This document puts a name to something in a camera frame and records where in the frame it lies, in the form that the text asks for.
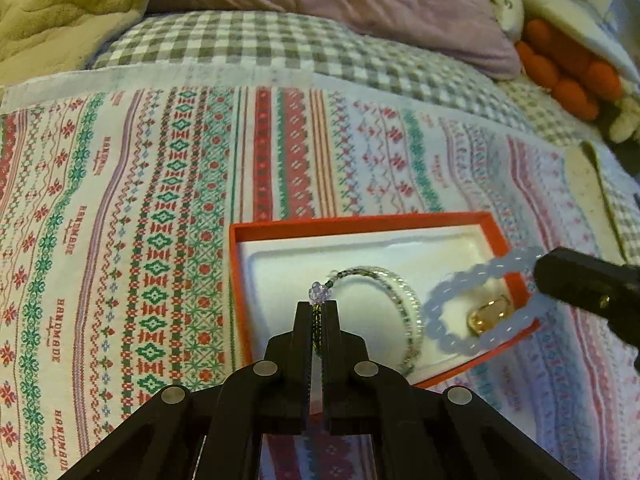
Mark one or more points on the beige fabric strip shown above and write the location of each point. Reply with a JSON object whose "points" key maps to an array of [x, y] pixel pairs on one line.
{"points": [[582, 180]]}

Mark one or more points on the green quilted blanket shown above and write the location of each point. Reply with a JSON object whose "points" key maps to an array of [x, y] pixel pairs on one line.
{"points": [[60, 5]]}

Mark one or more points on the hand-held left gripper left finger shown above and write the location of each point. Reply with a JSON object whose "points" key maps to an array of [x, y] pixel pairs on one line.
{"points": [[303, 320]]}

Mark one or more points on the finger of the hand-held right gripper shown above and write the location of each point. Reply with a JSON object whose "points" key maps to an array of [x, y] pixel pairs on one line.
{"points": [[580, 280]]}

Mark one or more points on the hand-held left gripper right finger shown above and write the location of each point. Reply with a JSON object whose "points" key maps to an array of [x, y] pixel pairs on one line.
{"points": [[330, 320]]}

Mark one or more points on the orange plush toy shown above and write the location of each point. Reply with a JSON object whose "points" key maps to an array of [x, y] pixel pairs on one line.
{"points": [[570, 87]]}

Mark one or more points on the cream plush piece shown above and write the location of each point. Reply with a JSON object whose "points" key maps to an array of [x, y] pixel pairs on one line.
{"points": [[625, 122]]}

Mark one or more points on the patterned stitched cloth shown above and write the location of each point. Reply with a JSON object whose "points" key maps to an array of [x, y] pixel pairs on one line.
{"points": [[125, 235]]}

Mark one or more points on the orange jewelry box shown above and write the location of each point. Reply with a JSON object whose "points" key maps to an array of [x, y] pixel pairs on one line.
{"points": [[240, 280]]}

